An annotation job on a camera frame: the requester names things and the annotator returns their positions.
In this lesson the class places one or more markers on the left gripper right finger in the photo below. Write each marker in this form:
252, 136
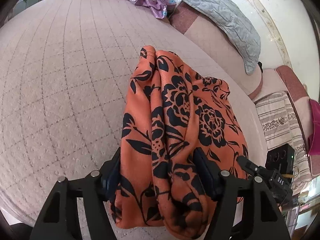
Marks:
245, 208

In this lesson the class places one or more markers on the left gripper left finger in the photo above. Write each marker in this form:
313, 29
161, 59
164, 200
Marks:
59, 216

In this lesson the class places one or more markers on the orange black floral garment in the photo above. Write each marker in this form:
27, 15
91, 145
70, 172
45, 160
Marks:
171, 111

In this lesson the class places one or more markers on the magenta cloth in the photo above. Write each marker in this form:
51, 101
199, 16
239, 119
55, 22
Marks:
314, 138

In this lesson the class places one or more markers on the striped floral pillow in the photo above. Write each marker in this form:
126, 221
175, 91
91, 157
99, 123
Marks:
280, 126

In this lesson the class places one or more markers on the grey quilted pillow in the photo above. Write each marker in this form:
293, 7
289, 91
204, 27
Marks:
238, 28

